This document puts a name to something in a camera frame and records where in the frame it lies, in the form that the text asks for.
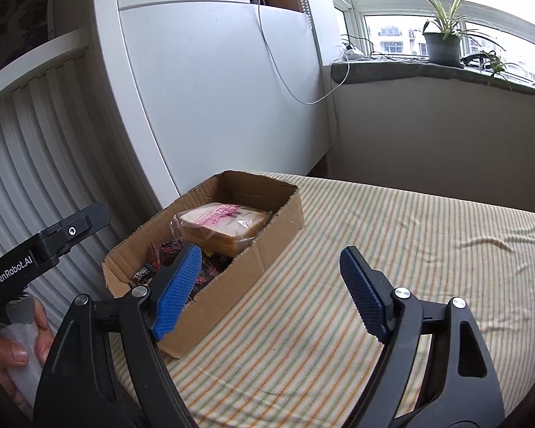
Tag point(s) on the clear red-topped snack packet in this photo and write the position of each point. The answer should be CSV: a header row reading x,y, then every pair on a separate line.
x,y
207,274

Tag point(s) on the brown chocolate bar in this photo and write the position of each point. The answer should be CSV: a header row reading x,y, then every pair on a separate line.
x,y
142,275

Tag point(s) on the white cabinet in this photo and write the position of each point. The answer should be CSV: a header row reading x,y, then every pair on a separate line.
x,y
205,76

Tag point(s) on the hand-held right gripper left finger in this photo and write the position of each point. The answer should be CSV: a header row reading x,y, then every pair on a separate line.
x,y
178,285

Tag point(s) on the white slatted panel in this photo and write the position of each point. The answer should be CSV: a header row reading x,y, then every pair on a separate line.
x,y
49,151

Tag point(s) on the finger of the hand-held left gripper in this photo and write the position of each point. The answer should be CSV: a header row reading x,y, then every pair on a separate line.
x,y
71,232

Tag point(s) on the person's left hand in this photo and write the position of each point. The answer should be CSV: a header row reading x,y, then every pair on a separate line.
x,y
9,354

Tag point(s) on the sliced bread packet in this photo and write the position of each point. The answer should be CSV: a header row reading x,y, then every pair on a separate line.
x,y
223,232

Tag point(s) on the brown cardboard box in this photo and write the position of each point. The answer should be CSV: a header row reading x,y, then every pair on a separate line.
x,y
232,294

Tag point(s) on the potted spider plant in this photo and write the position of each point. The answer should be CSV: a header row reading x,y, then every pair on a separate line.
x,y
443,49

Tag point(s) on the white tissue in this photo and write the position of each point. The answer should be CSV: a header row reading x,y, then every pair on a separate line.
x,y
26,383

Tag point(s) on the white power strip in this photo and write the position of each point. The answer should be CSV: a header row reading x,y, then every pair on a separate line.
x,y
352,52

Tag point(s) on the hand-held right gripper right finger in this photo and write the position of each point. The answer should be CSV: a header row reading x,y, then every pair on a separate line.
x,y
363,290

